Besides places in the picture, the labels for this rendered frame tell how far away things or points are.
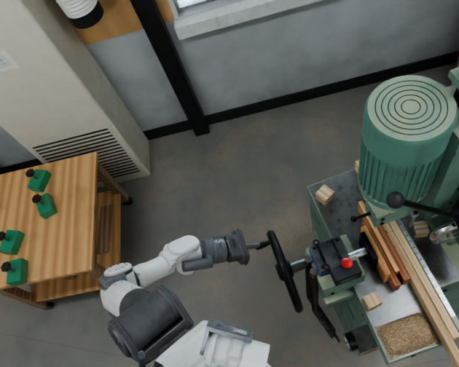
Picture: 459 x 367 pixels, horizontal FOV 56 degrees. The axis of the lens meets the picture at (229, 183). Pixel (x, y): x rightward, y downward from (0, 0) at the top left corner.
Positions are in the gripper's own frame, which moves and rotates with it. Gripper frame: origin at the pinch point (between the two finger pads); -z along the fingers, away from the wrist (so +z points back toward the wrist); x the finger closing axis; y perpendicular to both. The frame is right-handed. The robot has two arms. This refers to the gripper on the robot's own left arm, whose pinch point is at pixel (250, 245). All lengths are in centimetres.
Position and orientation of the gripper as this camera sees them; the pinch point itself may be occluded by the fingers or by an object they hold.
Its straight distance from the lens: 150.7
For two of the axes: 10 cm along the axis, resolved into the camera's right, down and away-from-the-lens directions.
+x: 2.7, 8.3, -4.9
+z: -9.2, 0.7, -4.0
